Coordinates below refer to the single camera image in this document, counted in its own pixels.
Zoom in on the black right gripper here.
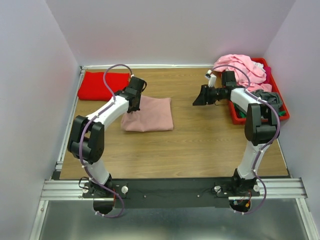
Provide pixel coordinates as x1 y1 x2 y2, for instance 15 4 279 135
192 84 223 106

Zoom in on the dusty pink graphic t-shirt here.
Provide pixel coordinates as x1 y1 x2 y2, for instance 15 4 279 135
121 96 174 133

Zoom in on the red t-shirt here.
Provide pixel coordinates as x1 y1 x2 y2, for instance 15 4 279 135
77 72 130 101

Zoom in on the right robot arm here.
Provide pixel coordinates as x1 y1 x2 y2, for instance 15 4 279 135
193 70 280 196

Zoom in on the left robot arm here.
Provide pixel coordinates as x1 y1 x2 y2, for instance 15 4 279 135
67 75 147 198

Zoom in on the green t-shirt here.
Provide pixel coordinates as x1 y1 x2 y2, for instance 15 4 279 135
236 110 287 119

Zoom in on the light pink t-shirt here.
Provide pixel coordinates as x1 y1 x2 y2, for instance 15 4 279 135
213 54 272 92

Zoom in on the white printed t-shirt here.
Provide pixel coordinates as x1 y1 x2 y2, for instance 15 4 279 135
253 61 266 75

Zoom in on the grey t-shirt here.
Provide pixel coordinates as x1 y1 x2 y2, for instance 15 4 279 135
252 89 283 110

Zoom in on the magenta t-shirt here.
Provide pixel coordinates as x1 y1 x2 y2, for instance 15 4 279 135
263 65 272 84

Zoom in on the red plastic bin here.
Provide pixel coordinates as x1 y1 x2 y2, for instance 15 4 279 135
227 57 290 125

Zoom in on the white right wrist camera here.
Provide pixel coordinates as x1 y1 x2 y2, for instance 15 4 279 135
204 70 217 88

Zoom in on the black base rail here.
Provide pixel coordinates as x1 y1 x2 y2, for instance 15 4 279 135
81 177 262 213

